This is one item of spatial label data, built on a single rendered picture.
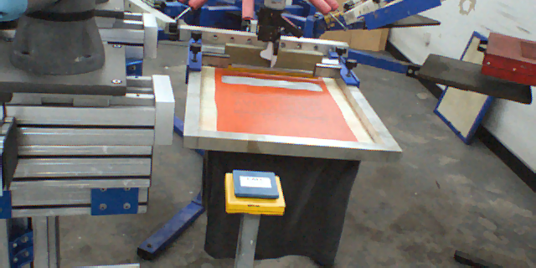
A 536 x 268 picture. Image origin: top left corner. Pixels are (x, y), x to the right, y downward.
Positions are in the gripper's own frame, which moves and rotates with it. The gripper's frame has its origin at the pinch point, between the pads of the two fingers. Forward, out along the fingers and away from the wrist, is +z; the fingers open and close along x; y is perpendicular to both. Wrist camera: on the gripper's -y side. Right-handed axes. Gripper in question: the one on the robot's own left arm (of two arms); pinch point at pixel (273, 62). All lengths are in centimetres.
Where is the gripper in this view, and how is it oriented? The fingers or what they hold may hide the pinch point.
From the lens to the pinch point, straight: 190.8
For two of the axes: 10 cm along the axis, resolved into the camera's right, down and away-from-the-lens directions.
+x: 1.1, 4.2, -9.0
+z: -1.3, 9.1, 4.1
